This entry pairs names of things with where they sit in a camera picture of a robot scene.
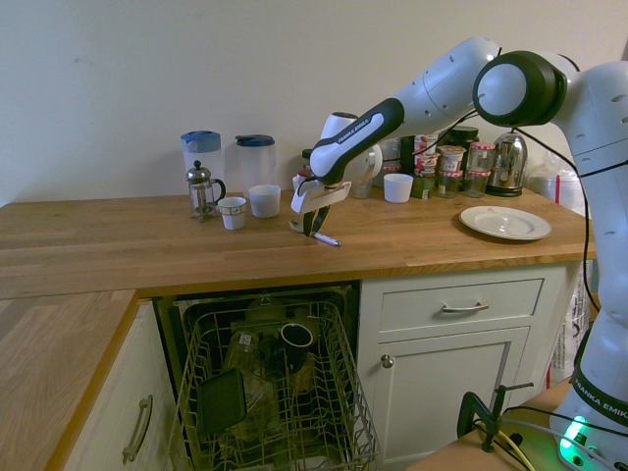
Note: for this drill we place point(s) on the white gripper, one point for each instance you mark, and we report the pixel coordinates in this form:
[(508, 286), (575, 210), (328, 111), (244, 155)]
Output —
[(319, 198)]

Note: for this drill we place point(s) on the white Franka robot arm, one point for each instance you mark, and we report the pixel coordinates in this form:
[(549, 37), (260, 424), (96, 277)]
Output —
[(441, 88)]

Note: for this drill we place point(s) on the open dishwasher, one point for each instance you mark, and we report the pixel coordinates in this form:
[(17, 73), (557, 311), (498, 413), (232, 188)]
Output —
[(167, 333)]

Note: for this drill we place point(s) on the wide white ceramic cup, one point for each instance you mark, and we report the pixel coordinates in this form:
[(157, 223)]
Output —
[(265, 202)]

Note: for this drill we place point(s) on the small jar red checkered lid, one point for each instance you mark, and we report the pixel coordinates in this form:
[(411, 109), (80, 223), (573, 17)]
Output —
[(363, 189)]

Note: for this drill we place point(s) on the dark spice jar green label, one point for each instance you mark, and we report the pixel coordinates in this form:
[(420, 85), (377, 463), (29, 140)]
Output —
[(305, 159)]

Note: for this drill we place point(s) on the clear pitcher dark teal lid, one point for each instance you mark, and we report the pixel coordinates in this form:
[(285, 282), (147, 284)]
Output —
[(256, 162)]

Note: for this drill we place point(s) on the small patterned white cup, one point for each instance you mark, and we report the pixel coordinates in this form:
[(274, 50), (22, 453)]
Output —
[(232, 214)]

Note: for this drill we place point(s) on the empty clear glass jar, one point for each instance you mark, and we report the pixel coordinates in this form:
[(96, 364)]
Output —
[(391, 149)]

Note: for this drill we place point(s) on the green glass jar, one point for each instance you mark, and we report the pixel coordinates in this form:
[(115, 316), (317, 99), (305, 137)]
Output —
[(423, 187)]

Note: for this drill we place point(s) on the glass French press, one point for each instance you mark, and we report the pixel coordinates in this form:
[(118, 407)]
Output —
[(201, 192)]

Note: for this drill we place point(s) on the black mug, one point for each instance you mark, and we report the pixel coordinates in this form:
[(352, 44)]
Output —
[(296, 341)]

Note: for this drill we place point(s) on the strawberry yogurt pot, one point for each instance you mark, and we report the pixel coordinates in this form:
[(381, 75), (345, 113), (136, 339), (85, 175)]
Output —
[(427, 165), (426, 144)]

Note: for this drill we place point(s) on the clear pitcher light blue lid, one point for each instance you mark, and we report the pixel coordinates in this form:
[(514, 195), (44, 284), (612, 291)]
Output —
[(201, 152)]

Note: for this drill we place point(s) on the clear plastic container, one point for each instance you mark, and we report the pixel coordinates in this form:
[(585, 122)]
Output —
[(243, 348)]

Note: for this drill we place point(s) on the pale yogurt pot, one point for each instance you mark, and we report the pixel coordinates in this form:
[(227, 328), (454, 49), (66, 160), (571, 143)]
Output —
[(451, 158)]

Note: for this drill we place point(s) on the metal cabinet knob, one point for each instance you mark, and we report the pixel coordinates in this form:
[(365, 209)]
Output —
[(387, 361)]

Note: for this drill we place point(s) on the jar with dark lid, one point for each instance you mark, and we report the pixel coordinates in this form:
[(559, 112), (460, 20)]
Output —
[(463, 136)]

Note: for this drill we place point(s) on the white dinner plate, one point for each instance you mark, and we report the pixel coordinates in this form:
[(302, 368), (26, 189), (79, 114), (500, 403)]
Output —
[(505, 223)]

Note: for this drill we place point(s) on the black square container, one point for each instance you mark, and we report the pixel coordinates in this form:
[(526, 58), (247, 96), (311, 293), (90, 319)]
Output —
[(222, 401)]

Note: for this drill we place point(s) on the steel electric kettle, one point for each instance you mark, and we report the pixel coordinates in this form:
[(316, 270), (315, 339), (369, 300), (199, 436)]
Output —
[(510, 162)]

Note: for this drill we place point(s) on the white cabinet drawer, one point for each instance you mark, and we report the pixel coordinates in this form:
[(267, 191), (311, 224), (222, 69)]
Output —
[(510, 297)]

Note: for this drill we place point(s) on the white cabinet door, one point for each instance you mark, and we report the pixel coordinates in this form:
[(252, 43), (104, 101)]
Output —
[(441, 392)]

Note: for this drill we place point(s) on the clear plastic wrapped package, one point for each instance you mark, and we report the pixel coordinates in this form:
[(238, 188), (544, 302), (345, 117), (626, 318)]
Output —
[(554, 189)]

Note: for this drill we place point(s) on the black metal clamp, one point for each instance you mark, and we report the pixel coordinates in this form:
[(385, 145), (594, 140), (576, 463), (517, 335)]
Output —
[(471, 409)]

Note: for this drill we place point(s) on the printed plastic bag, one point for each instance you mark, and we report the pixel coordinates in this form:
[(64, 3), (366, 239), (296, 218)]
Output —
[(569, 333)]

